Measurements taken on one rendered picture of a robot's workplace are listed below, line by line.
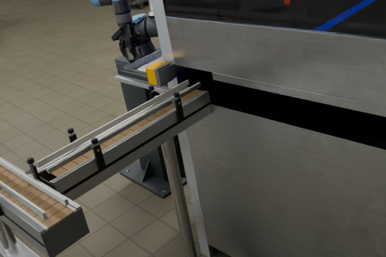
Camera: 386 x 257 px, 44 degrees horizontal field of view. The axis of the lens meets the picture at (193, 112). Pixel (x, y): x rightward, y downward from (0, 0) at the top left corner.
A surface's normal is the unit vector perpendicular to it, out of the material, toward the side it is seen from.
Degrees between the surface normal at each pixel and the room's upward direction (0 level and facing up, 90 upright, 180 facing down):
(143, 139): 90
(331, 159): 90
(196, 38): 90
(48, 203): 0
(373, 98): 90
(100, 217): 0
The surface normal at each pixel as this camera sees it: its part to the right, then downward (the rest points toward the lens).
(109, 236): -0.15, -0.88
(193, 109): 0.71, 0.21
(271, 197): -0.68, 0.42
